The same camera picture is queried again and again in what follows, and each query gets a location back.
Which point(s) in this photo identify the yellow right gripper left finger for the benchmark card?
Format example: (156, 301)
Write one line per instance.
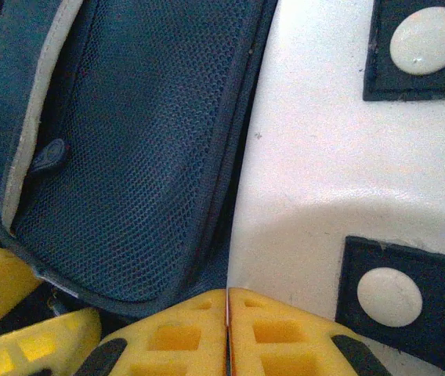
(175, 337)

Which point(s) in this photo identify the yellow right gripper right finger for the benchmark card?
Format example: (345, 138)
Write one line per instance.
(277, 340)

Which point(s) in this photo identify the navy blue backpack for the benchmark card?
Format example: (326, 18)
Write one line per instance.
(148, 156)

